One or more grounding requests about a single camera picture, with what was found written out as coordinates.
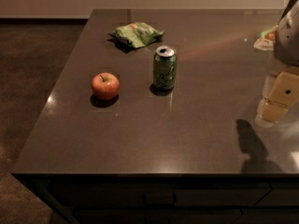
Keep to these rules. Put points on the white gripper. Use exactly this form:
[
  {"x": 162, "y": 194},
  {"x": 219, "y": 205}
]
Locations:
[{"x": 288, "y": 40}]

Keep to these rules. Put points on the orange white snack bag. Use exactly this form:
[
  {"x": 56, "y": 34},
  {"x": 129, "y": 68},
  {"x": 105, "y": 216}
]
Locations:
[{"x": 267, "y": 40}]

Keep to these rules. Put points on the dark counter cabinet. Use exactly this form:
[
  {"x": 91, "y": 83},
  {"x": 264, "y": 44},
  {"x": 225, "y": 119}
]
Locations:
[{"x": 178, "y": 199}]

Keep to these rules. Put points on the red apple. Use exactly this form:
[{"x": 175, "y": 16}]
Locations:
[{"x": 105, "y": 86}]

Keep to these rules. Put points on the green chip bag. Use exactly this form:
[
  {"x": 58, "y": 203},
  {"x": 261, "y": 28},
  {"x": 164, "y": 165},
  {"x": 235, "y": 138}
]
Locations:
[{"x": 136, "y": 35}]

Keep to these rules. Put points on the green soda can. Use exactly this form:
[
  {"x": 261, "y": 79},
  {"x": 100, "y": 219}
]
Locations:
[{"x": 164, "y": 68}]

